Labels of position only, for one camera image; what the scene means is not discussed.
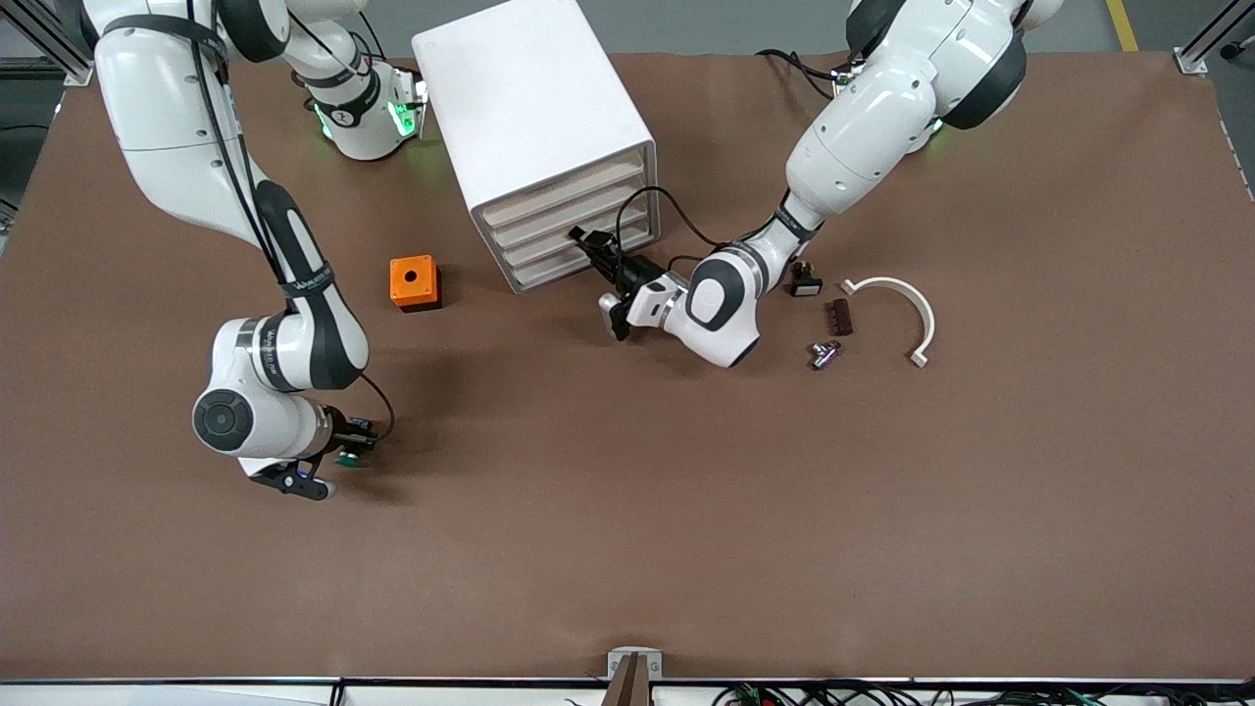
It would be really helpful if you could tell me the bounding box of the green push button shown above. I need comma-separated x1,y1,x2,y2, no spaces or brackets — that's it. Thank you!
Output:
336,420,379,469

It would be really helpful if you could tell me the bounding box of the black cable bundle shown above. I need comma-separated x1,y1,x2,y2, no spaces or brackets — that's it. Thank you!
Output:
714,681,1255,706

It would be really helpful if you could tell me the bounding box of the white curved bracket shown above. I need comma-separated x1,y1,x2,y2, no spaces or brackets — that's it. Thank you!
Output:
840,277,937,370

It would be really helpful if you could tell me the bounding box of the white table edge rail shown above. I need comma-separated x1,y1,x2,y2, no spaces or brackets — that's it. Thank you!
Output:
0,679,1255,706

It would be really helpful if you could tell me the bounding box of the black base cable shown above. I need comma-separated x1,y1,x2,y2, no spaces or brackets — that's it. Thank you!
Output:
755,47,849,99

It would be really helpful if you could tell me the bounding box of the orange box with hole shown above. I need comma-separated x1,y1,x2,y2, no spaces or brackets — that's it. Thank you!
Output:
389,255,443,313

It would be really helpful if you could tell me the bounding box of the aluminium frame strut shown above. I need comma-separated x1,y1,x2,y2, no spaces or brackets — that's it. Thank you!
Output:
0,0,99,87
1174,0,1255,76

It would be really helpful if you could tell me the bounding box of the brown table mat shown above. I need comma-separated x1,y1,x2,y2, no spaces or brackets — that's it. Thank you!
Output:
0,49,1255,684

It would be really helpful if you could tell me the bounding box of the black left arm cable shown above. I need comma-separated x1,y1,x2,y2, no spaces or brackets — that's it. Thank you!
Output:
614,185,734,258

